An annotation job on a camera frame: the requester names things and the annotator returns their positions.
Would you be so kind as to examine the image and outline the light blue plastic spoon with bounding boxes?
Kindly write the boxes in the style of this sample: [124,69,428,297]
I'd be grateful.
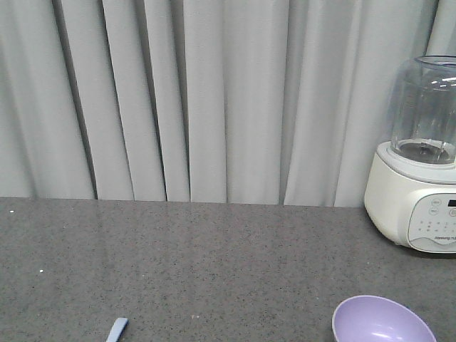
[106,317,128,342]

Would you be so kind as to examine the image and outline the purple plastic bowl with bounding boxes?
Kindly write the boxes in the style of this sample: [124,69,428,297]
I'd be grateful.
[331,295,436,341]

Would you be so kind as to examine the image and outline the grey-white curtain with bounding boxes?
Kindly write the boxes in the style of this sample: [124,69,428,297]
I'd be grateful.
[1,1,455,207]

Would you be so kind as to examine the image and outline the white blender with glass jar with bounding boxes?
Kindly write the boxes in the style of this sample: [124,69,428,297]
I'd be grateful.
[364,56,455,254]

